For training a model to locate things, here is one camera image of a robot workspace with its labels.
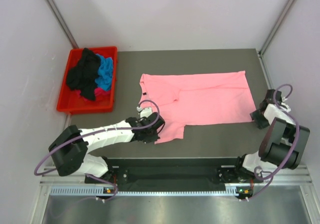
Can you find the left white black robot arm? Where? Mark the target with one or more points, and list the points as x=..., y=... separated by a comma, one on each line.
x=76, y=145

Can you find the black t shirt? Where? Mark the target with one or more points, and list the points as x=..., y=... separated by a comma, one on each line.
x=82, y=77

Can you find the aluminium frame rail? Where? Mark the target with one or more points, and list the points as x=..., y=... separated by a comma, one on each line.
x=285, y=177

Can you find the right corner aluminium post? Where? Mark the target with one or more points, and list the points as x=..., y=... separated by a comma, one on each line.
x=288, y=5

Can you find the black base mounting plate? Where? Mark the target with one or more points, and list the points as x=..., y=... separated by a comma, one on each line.
x=174, y=174

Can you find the blue t shirt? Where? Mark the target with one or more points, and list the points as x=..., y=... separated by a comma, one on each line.
x=105, y=73

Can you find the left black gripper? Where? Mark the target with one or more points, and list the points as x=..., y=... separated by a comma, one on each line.
x=154, y=137

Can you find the left corner aluminium post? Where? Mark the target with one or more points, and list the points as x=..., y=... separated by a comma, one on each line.
x=62, y=23

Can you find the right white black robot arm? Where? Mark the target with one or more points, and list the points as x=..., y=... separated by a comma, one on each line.
x=281, y=141

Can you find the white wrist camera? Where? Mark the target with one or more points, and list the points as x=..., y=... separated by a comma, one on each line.
x=285, y=101
x=144, y=112

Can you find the corner aluminium post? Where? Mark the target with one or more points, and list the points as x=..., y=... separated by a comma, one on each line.
x=288, y=5
x=62, y=23

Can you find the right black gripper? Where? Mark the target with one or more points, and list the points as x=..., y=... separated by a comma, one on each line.
x=261, y=124

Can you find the magenta t shirt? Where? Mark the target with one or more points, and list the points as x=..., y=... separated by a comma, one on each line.
x=99, y=93

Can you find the red plastic bin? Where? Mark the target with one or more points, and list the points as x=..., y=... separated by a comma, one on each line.
x=71, y=103

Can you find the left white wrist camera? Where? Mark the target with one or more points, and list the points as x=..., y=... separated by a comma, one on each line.
x=144, y=112

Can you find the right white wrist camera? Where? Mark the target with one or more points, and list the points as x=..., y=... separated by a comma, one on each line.
x=285, y=101

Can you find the slotted cable duct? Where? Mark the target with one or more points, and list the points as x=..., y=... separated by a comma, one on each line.
x=103, y=191

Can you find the pink t shirt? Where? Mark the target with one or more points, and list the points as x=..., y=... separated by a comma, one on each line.
x=197, y=100

